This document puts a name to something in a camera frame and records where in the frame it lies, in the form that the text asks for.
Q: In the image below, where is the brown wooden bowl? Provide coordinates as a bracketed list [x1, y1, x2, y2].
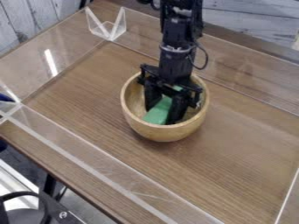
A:
[120, 73, 211, 142]

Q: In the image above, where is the clear acrylic enclosure wall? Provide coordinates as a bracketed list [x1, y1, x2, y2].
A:
[0, 2, 299, 224]

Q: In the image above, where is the black cable loop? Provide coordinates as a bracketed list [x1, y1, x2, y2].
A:
[0, 191, 54, 224]

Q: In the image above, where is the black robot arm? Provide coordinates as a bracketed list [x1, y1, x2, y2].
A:
[138, 0, 206, 125]

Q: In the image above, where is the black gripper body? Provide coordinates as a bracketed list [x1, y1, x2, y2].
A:
[138, 44, 203, 108]

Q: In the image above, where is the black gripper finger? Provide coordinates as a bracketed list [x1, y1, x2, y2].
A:
[166, 94, 191, 125]
[144, 82, 163, 110]

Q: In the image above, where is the green rectangular block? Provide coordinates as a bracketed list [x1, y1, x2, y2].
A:
[143, 94, 172, 125]

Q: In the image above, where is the black table leg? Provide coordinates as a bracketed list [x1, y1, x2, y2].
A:
[43, 174, 58, 196]

